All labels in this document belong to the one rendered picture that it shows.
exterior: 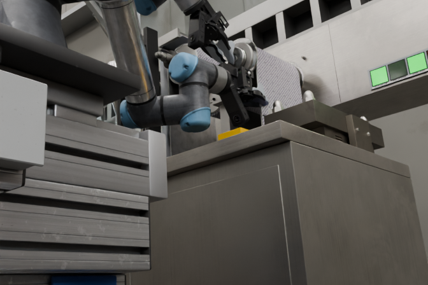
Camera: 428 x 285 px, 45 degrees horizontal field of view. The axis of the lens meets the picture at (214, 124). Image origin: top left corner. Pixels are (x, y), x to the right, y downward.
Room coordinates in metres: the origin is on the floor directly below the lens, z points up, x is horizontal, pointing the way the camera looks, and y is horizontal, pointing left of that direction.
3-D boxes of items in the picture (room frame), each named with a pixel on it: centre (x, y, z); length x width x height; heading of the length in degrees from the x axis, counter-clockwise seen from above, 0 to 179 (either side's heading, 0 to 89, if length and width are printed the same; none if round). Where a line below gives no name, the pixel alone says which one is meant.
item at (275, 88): (1.48, -0.22, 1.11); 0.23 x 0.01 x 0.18; 139
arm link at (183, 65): (1.18, 0.05, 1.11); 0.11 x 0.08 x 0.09; 139
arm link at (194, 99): (1.19, 0.06, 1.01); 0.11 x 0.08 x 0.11; 84
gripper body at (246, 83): (1.30, -0.06, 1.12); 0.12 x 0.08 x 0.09; 139
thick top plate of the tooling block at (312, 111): (1.43, -0.33, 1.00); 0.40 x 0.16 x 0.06; 139
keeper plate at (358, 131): (1.38, -0.41, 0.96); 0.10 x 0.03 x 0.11; 139
